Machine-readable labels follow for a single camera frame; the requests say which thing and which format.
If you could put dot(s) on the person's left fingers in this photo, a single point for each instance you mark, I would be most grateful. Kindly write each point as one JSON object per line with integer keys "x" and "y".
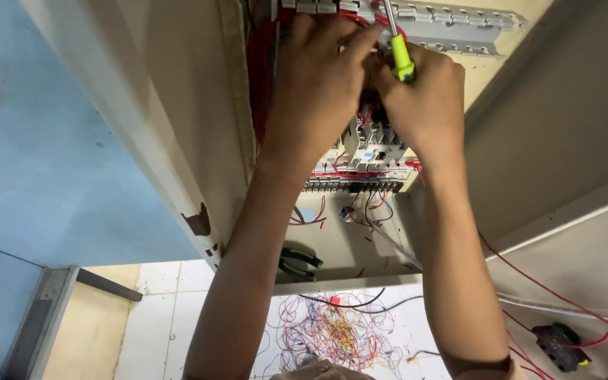
{"x": 335, "y": 34}

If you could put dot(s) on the beige cabinet door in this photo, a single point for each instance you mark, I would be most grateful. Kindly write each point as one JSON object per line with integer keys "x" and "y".
{"x": 562, "y": 158}

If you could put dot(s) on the white contactor block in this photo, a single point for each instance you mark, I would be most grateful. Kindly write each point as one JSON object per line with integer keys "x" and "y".
{"x": 372, "y": 142}

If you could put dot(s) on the person's beige clothing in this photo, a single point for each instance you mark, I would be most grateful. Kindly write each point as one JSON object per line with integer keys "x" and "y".
{"x": 320, "y": 370}

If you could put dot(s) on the person's right hand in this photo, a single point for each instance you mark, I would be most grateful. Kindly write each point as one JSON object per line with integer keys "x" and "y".
{"x": 430, "y": 105}

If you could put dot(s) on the black terminal strip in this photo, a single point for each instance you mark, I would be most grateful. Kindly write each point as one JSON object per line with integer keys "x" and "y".
{"x": 357, "y": 185}

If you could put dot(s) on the person's right fingers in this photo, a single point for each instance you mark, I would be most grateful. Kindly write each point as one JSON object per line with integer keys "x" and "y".
{"x": 383, "y": 74}

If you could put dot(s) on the black switch device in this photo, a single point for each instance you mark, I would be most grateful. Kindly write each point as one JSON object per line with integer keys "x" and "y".
{"x": 560, "y": 345}

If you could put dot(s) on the grey metal frame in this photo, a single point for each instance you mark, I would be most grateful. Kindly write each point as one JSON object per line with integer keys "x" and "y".
{"x": 40, "y": 316}

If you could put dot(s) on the person's left hand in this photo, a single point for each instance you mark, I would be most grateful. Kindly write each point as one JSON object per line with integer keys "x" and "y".
{"x": 314, "y": 89}

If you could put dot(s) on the small blue white component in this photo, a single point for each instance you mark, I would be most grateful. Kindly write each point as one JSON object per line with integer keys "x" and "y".
{"x": 345, "y": 213}

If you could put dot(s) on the beige metal electrical cabinet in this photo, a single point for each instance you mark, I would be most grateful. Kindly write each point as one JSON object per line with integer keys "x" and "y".
{"x": 188, "y": 105}

